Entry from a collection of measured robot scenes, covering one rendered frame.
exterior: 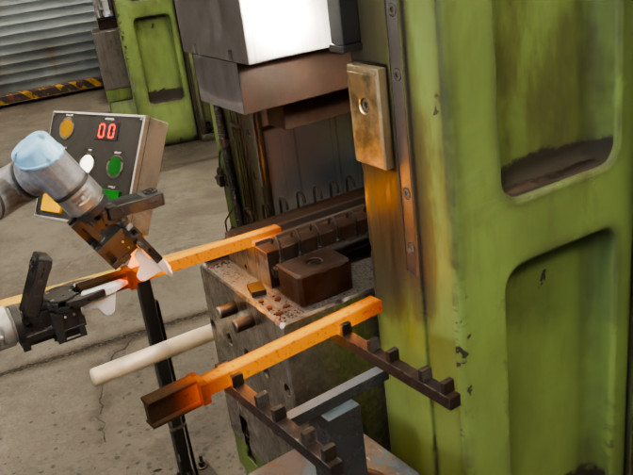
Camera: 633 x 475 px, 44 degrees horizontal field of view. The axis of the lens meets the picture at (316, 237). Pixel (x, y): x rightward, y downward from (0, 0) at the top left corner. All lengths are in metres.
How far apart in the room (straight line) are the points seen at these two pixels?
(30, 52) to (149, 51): 3.18
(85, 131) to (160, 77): 4.33
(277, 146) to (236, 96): 0.36
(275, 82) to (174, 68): 4.91
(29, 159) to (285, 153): 0.65
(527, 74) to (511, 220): 0.24
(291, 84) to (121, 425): 1.75
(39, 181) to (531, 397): 1.00
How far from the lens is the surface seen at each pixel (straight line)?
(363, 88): 1.32
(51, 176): 1.41
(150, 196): 1.49
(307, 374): 1.52
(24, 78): 9.38
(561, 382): 1.68
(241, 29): 1.40
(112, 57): 6.54
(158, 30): 6.34
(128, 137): 1.95
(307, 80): 1.52
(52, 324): 1.51
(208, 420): 2.86
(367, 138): 1.34
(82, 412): 3.10
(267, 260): 1.56
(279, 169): 1.82
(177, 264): 1.55
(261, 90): 1.47
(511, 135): 1.37
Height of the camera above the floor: 1.60
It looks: 23 degrees down
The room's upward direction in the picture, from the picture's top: 7 degrees counter-clockwise
